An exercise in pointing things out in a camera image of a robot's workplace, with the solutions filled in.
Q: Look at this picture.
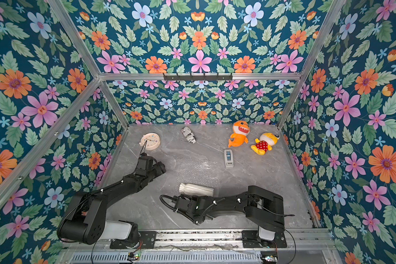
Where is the clear bubble wrap sheet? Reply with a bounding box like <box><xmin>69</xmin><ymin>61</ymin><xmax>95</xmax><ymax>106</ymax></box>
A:
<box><xmin>173</xmin><ymin>158</ymin><xmax>222</xmax><ymax>197</ymax></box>

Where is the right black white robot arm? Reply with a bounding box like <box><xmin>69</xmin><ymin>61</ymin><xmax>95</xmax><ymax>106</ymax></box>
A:
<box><xmin>159</xmin><ymin>185</ymin><xmax>288</xmax><ymax>243</ymax></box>

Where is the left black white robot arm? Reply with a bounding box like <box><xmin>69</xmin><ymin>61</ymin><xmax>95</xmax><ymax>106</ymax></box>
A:
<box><xmin>57</xmin><ymin>154</ymin><xmax>166</xmax><ymax>245</ymax></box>

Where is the pink round alarm clock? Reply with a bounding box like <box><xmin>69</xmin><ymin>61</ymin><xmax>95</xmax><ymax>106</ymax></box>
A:
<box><xmin>139</xmin><ymin>133</ymin><xmax>161</xmax><ymax>151</ymax></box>

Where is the silver toy car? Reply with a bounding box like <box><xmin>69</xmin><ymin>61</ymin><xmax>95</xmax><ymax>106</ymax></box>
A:
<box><xmin>181</xmin><ymin>126</ymin><xmax>196</xmax><ymax>144</ymax></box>

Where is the white grey remote device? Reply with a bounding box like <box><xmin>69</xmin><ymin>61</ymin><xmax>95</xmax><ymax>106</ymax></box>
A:
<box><xmin>224</xmin><ymin>149</ymin><xmax>234</xmax><ymax>169</ymax></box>

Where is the orange shark plush toy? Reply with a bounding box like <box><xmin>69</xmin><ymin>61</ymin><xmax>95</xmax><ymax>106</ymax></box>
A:
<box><xmin>228</xmin><ymin>121</ymin><xmax>250</xmax><ymax>148</ymax></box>

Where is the yellow shark plush toy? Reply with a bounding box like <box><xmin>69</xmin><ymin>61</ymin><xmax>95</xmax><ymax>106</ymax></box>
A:
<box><xmin>251</xmin><ymin>133</ymin><xmax>279</xmax><ymax>156</ymax></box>

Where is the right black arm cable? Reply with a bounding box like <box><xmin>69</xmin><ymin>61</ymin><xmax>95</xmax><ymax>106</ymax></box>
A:
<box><xmin>159</xmin><ymin>194</ymin><xmax>179</xmax><ymax>212</ymax></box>

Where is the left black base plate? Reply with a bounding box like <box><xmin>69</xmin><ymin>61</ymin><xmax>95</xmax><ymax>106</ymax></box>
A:
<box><xmin>110</xmin><ymin>231</ymin><xmax>157</xmax><ymax>250</ymax></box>

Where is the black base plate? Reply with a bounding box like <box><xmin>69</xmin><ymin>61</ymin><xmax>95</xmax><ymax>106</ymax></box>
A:
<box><xmin>110</xmin><ymin>231</ymin><xmax>157</xmax><ymax>250</ymax></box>
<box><xmin>242</xmin><ymin>227</ymin><xmax>287</xmax><ymax>249</ymax></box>

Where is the white slotted cable duct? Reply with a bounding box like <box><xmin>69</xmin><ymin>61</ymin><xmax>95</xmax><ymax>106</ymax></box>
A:
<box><xmin>69</xmin><ymin>251</ymin><xmax>262</xmax><ymax>264</ymax></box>

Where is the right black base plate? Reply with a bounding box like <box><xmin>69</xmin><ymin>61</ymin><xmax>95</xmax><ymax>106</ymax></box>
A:
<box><xmin>242</xmin><ymin>227</ymin><xmax>287</xmax><ymax>249</ymax></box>

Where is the black hook rail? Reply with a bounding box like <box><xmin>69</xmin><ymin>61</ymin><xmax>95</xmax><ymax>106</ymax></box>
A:
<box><xmin>163</xmin><ymin>73</ymin><xmax>233</xmax><ymax>82</ymax></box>

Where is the aluminium front rail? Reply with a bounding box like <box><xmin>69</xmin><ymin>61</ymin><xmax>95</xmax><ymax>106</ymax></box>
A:
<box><xmin>59</xmin><ymin>228</ymin><xmax>337</xmax><ymax>257</ymax></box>

